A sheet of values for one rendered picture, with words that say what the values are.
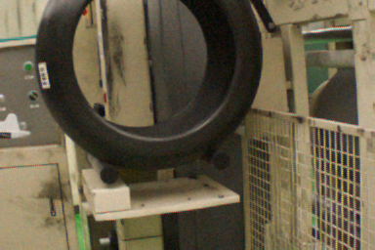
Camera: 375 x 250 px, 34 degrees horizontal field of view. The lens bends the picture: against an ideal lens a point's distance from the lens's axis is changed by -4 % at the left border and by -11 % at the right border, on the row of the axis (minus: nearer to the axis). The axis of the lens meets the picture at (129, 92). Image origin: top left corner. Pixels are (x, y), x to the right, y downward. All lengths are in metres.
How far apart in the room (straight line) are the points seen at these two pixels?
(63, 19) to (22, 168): 0.81
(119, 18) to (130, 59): 0.12
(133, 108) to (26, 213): 0.58
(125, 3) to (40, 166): 0.64
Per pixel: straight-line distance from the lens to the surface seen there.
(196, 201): 1.63
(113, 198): 1.58
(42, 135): 2.26
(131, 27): 1.94
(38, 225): 2.26
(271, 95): 1.97
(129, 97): 1.93
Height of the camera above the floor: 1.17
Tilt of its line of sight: 3 degrees down
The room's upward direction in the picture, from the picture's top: 5 degrees counter-clockwise
